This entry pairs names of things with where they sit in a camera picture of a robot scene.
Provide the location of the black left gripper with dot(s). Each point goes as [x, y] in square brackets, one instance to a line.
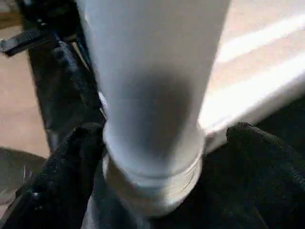
[47, 19]

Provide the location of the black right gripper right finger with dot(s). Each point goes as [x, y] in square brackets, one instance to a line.
[274, 181]

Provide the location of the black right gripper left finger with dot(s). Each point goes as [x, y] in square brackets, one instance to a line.
[57, 186]

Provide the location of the white plastic table leg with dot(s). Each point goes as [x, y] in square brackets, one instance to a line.
[152, 71]

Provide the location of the white plastic table top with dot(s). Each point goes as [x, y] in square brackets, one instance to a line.
[257, 71]

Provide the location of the dark right robot foot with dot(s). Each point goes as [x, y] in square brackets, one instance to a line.
[16, 174]

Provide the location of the black work mat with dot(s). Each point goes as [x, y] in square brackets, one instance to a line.
[224, 200]

